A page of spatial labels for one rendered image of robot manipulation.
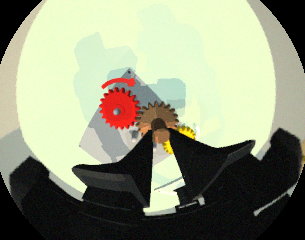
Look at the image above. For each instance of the red curved arrow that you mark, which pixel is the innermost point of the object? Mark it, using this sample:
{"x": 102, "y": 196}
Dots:
{"x": 129, "y": 82}

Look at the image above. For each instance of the yellow gear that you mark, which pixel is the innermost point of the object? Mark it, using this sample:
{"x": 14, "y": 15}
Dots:
{"x": 186, "y": 131}

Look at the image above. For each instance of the red gear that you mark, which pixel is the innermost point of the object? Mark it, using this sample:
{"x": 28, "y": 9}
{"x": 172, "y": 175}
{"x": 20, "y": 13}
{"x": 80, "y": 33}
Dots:
{"x": 119, "y": 99}

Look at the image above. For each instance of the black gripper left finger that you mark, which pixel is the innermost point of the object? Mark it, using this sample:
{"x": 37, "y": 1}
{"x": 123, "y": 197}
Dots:
{"x": 133, "y": 173}

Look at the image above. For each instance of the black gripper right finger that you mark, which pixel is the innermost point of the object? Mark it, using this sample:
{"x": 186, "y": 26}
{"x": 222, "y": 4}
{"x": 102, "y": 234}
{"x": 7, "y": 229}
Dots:
{"x": 200, "y": 164}

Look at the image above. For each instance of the tan toothed gear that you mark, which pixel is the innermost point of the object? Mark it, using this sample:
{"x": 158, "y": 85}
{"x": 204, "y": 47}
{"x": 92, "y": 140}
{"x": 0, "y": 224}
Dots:
{"x": 159, "y": 119}

